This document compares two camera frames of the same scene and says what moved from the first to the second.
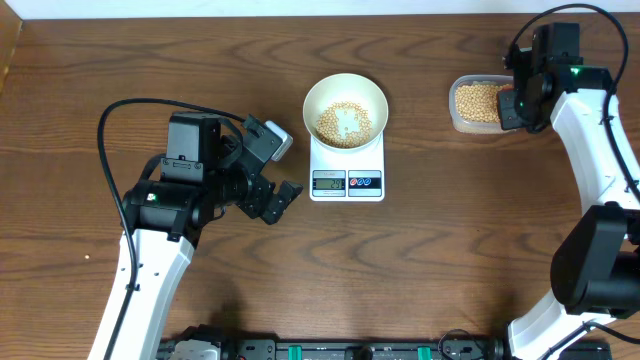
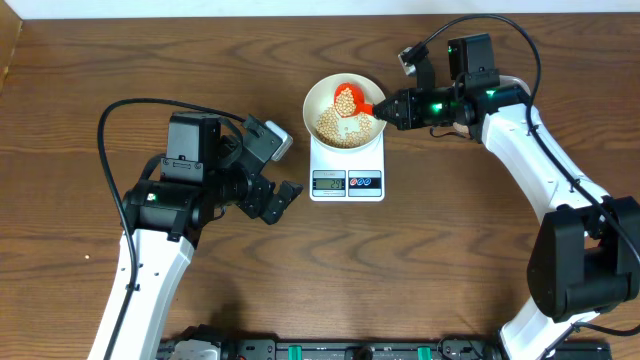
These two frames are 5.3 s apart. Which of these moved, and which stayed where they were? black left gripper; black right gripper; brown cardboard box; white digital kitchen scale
Moved: black right gripper
Stayed: black left gripper; brown cardboard box; white digital kitchen scale
